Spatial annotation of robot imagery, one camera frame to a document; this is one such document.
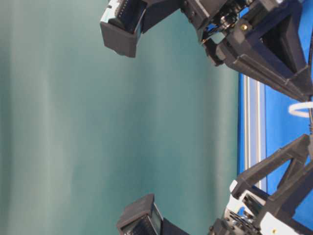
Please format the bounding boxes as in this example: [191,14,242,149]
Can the black wrist camera top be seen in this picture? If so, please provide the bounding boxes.
[100,0,182,58]

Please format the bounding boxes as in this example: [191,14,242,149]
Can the aluminium extrusion frame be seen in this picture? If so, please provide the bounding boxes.
[241,73,269,196]

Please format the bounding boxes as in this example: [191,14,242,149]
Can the white string loop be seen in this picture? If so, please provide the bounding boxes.
[288,101,313,118]

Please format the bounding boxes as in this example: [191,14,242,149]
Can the black gripper near camera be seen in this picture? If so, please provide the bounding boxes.
[180,0,313,102]

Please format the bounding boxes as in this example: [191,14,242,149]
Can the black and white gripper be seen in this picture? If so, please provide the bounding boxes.
[208,134,313,235]

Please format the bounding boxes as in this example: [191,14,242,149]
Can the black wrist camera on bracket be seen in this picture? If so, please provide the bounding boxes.
[116,193,187,235]

